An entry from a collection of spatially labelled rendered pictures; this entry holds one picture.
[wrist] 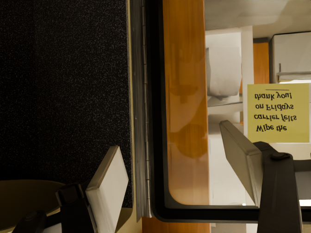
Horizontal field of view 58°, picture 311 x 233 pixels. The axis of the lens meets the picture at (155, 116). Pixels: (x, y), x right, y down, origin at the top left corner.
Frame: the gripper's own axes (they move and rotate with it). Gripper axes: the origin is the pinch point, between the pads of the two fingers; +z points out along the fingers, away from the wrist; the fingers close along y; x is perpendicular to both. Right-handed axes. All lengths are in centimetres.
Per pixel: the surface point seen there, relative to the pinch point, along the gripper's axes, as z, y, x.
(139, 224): 16.8, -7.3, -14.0
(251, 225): 88, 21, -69
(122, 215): 14.3, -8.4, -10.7
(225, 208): 16.1, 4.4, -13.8
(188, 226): 21.1, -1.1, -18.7
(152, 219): 22.4, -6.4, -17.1
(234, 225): 141, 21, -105
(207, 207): 16.3, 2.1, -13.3
